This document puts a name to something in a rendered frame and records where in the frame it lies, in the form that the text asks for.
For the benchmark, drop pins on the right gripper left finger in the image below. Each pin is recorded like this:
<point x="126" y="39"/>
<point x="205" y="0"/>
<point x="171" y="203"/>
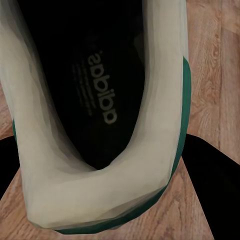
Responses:
<point x="9" y="162"/>

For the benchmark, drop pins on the gym shoe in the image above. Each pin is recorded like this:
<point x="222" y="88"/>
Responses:
<point x="99" y="92"/>

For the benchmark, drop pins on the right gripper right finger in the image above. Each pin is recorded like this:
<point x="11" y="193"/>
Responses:
<point x="216" y="180"/>

